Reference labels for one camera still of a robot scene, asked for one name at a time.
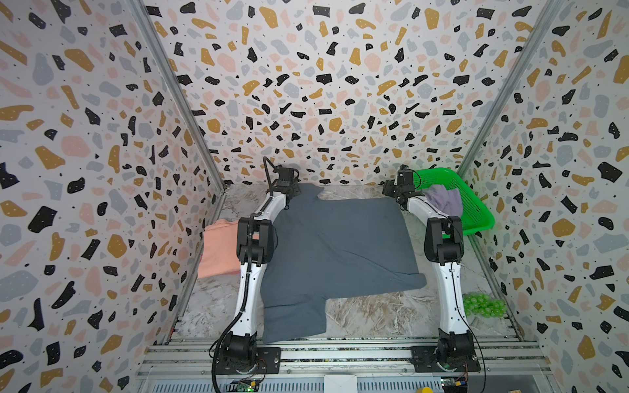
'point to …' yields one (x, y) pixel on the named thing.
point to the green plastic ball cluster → (483, 304)
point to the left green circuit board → (243, 385)
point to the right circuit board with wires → (452, 385)
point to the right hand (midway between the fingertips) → (388, 178)
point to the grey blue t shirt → (328, 247)
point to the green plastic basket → (475, 218)
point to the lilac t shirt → (447, 201)
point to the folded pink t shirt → (219, 254)
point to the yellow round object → (424, 390)
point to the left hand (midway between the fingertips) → (294, 182)
